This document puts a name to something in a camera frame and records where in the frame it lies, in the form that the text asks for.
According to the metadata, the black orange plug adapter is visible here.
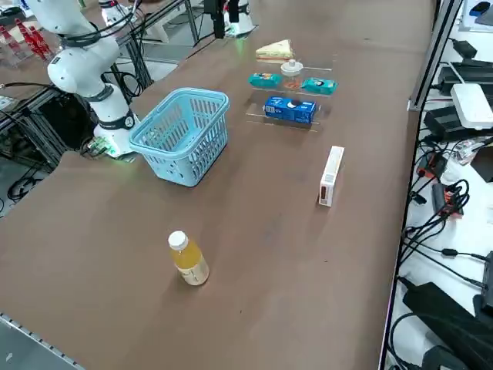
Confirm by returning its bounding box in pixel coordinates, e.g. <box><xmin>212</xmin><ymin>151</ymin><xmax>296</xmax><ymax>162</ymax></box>
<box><xmin>431</xmin><ymin>183</ymin><xmax>467</xmax><ymax>219</ymax></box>

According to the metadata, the triangular packed sandwich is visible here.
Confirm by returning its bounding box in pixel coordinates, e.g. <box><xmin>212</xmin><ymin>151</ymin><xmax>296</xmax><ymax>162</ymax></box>
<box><xmin>255</xmin><ymin>39</ymin><xmax>294</xmax><ymax>62</ymax></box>

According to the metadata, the teal snack packet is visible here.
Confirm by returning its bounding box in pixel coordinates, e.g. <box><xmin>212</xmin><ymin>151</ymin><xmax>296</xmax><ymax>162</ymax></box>
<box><xmin>300</xmin><ymin>77</ymin><xmax>340</xmax><ymax>96</ymax></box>
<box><xmin>247</xmin><ymin>72</ymin><xmax>281</xmax><ymax>89</ymax></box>

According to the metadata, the black box device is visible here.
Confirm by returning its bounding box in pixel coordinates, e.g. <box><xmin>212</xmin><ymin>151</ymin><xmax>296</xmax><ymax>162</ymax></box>
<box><xmin>472</xmin><ymin>250</ymin><xmax>493</xmax><ymax>321</ymax></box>

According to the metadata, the black cable with ferrite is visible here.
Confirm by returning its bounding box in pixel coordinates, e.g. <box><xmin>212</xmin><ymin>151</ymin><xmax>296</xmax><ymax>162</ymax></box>
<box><xmin>402</xmin><ymin>227</ymin><xmax>493</xmax><ymax>288</ymax></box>

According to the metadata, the clear acrylic bottle rack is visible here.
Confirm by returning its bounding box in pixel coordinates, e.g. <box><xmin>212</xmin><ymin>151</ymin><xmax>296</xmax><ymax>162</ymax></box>
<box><xmin>0</xmin><ymin>18</ymin><xmax>55</xmax><ymax>71</ymax></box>

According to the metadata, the black flat device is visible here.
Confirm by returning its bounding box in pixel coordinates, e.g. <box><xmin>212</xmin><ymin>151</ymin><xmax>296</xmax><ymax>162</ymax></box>
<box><xmin>438</xmin><ymin>61</ymin><xmax>493</xmax><ymax>96</ymax></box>

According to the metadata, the blue cookie box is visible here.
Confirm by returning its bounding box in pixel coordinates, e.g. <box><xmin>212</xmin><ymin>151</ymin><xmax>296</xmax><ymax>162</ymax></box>
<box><xmin>263</xmin><ymin>96</ymin><xmax>320</xmax><ymax>125</ymax></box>

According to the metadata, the white flat router box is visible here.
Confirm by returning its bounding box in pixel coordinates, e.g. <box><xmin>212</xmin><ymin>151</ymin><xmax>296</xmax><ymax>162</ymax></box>
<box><xmin>450</xmin><ymin>82</ymin><xmax>493</xmax><ymax>131</ymax></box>

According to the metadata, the black aluminium frame stand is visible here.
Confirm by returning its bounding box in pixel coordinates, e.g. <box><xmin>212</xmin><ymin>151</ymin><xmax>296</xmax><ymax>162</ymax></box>
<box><xmin>0</xmin><ymin>82</ymin><xmax>99</xmax><ymax>170</ymax></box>

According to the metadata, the grey aluminium rail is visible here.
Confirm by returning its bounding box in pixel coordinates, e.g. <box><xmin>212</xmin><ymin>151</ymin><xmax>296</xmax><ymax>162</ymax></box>
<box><xmin>0</xmin><ymin>311</ymin><xmax>84</xmax><ymax>370</ymax></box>

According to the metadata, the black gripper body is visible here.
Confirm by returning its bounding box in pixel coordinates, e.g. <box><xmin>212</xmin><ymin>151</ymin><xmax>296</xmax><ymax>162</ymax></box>
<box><xmin>203</xmin><ymin>0</ymin><xmax>229</xmax><ymax>15</ymax></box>

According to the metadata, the orange juice bottle white cap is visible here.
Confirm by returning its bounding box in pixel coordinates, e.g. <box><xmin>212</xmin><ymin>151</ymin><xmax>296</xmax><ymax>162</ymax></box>
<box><xmin>167</xmin><ymin>230</ymin><xmax>211</xmax><ymax>287</ymax></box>

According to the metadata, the white orange carton box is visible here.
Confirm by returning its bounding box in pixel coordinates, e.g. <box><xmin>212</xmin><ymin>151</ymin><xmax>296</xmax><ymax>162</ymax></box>
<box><xmin>318</xmin><ymin>145</ymin><xmax>346</xmax><ymax>208</ymax></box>

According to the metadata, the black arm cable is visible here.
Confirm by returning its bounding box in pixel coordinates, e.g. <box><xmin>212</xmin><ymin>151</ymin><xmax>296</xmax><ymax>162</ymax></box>
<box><xmin>57</xmin><ymin>0</ymin><xmax>155</xmax><ymax>49</ymax></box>

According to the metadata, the aluminium camera post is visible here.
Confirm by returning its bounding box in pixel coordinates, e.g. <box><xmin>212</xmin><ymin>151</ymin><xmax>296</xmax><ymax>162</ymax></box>
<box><xmin>407</xmin><ymin>0</ymin><xmax>465</xmax><ymax>113</ymax></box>

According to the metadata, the clear acrylic display shelf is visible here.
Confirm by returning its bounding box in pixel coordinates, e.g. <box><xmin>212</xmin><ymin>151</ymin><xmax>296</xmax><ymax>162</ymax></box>
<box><xmin>244</xmin><ymin>57</ymin><xmax>334</xmax><ymax>134</ymax></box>

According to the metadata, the clear bag of connectors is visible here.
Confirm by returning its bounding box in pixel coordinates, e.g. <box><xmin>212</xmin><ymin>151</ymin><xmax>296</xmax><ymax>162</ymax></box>
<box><xmin>448</xmin><ymin>138</ymin><xmax>487</xmax><ymax>167</ymax></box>

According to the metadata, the small black power adapter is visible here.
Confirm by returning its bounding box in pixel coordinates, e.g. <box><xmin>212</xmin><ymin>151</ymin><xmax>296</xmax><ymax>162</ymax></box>
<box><xmin>451</xmin><ymin>37</ymin><xmax>479</xmax><ymax>59</ymax></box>

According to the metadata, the large black power brick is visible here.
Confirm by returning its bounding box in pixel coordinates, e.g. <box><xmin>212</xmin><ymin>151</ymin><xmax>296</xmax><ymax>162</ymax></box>
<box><xmin>402</xmin><ymin>281</ymin><xmax>493</xmax><ymax>370</ymax></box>

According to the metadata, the light blue plastic basket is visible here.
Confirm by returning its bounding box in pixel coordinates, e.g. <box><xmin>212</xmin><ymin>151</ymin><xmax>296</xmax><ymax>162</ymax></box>
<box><xmin>129</xmin><ymin>87</ymin><xmax>231</xmax><ymax>189</ymax></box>

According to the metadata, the black red electronic device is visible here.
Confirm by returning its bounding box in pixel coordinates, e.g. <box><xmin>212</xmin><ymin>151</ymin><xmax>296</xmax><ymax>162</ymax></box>
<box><xmin>418</xmin><ymin>152</ymin><xmax>448</xmax><ymax>179</ymax></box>

